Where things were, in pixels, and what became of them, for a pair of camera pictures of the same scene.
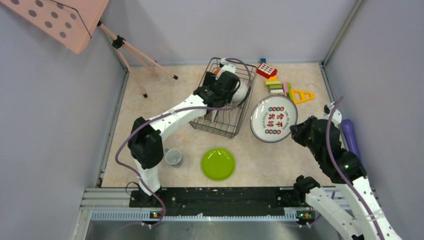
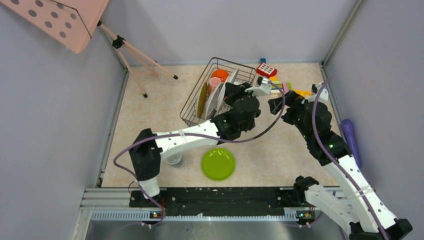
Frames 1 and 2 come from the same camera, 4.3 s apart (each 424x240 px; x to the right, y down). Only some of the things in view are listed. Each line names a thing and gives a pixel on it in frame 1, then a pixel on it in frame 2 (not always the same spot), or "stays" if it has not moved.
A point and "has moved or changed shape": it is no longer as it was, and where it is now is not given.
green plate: [218, 164] stays
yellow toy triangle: [299, 96] stays
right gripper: [297, 130] to [294, 101]
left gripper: [209, 78] to [233, 90]
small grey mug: [172, 156] stays
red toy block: [266, 70] stays
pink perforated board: [69, 23] stays
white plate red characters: [271, 117] has moved or changed shape
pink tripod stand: [126, 48] stays
